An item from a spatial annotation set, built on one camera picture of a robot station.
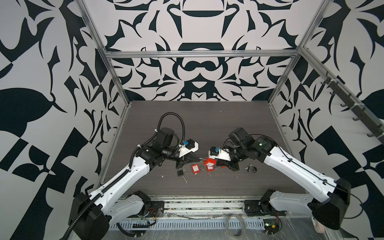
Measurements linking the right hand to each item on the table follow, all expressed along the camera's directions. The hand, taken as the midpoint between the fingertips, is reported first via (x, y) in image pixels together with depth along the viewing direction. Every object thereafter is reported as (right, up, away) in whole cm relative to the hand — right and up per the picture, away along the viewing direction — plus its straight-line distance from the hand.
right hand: (218, 160), depth 72 cm
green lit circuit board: (+25, -30, -1) cm, 39 cm away
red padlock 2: (-10, -9, +15) cm, 20 cm away
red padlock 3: (-2, -8, +13) cm, 16 cm away
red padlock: (-4, 0, -4) cm, 6 cm away
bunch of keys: (+21, -8, +14) cm, 27 cm away
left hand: (-9, +3, -3) cm, 10 cm away
